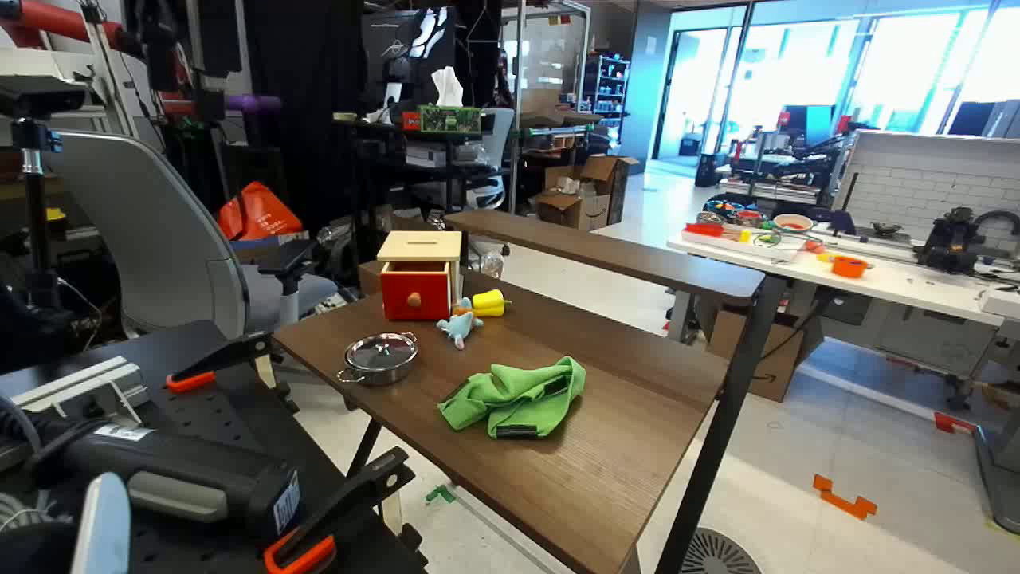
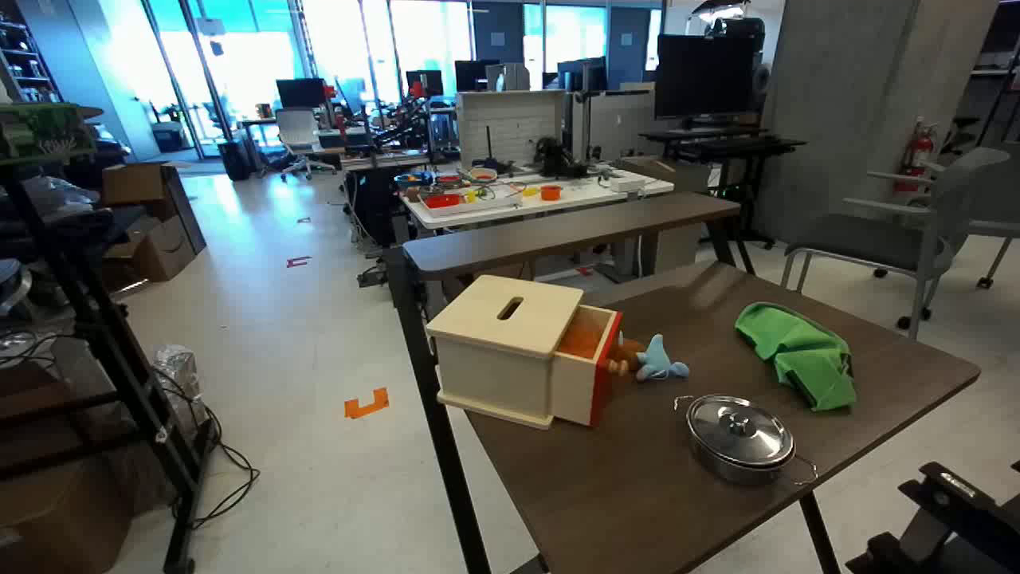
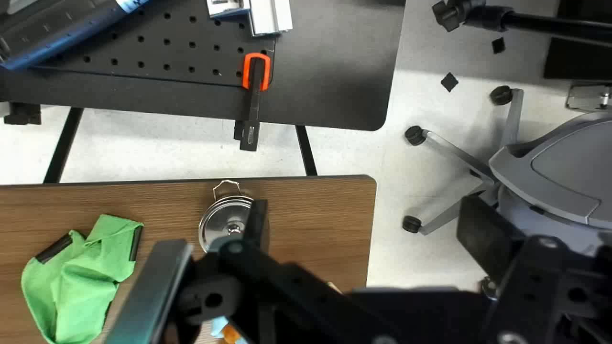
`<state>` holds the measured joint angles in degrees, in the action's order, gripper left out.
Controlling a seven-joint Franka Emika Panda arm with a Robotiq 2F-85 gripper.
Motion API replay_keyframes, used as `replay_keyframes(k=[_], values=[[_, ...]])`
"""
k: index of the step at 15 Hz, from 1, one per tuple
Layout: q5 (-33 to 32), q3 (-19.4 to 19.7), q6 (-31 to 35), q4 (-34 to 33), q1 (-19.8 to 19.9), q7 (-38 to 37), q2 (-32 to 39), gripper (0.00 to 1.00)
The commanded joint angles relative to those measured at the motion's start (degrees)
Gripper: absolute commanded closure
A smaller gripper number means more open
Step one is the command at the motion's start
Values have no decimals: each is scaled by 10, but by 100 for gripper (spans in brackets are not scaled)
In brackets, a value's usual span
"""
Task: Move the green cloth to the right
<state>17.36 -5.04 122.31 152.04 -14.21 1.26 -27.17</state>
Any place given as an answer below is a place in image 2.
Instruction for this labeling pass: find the green cloth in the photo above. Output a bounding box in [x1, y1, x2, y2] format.
[733, 304, 858, 411]

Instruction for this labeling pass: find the grey chair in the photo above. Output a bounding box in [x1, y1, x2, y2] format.
[782, 147, 1011, 338]

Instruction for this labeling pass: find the black metal shelf rack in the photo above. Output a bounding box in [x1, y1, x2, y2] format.
[0, 103, 220, 574]

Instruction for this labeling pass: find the black computer monitor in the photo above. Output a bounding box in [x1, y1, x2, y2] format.
[654, 35, 755, 118]

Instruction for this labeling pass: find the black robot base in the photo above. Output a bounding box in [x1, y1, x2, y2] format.
[849, 461, 1020, 574]

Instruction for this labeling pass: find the dark wooden bench table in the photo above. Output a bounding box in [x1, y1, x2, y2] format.
[386, 193, 740, 316]

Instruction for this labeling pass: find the blue plush toy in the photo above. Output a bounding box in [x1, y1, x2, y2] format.
[636, 334, 689, 381]

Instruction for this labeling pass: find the cardboard box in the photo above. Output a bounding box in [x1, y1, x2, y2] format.
[102, 162, 207, 282]

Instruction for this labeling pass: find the white table with toys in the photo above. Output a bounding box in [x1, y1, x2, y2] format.
[397, 162, 679, 237]

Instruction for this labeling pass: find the wooden box with drawer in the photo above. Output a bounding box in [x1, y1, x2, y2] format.
[428, 273, 622, 428]

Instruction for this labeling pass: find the white office chair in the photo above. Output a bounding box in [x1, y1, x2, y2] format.
[276, 109, 330, 180]

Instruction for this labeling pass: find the steel pot with lid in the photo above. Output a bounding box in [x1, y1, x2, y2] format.
[672, 394, 798, 486]

